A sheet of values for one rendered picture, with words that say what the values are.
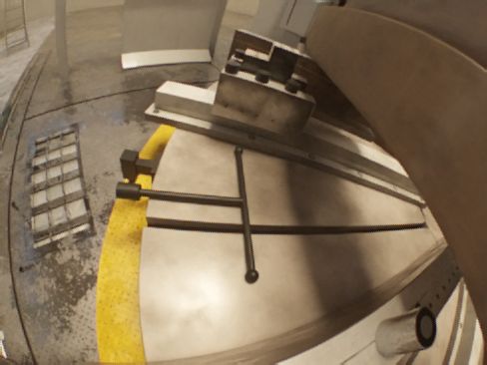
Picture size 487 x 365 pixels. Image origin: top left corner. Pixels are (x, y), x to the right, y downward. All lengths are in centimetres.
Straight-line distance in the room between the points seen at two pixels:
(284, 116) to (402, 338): 92
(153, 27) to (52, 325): 291
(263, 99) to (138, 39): 222
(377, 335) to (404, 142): 38
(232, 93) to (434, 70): 78
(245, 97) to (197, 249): 66
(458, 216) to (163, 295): 74
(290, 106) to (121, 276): 108
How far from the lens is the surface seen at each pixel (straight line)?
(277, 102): 97
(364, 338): 44
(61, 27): 288
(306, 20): 389
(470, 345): 159
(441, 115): 46
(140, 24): 289
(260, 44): 212
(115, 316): 104
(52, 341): 117
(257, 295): 74
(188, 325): 69
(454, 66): 48
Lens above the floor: 100
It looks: 46 degrees down
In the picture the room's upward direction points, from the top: 23 degrees clockwise
